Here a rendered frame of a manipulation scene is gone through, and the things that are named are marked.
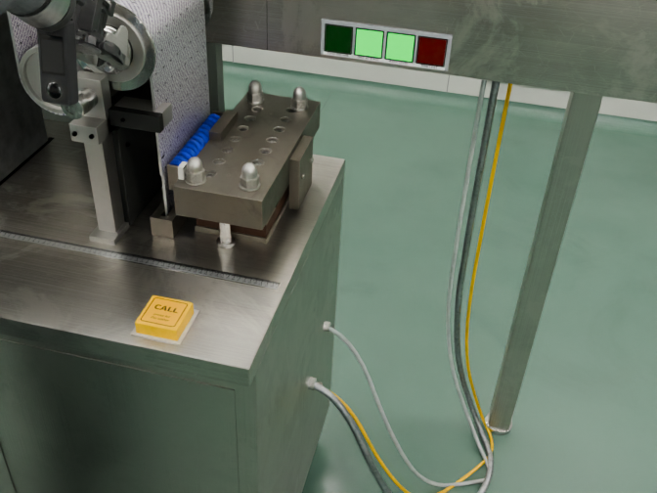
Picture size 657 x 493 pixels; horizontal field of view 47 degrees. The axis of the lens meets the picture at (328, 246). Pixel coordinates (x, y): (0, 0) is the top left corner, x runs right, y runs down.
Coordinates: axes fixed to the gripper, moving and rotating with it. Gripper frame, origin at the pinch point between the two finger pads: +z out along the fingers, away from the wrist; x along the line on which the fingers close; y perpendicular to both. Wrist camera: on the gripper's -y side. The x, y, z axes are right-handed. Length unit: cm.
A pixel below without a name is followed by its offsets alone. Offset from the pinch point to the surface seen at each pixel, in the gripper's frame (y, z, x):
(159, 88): -0.2, 9.0, -4.8
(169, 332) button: -38.8, 3.2, -16.8
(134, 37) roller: 5.1, 0.2, -2.9
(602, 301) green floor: -15, 174, -112
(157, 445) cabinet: -61, 22, -12
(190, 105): 0.8, 23.4, -4.8
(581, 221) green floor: 18, 213, -106
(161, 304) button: -35.2, 6.6, -13.4
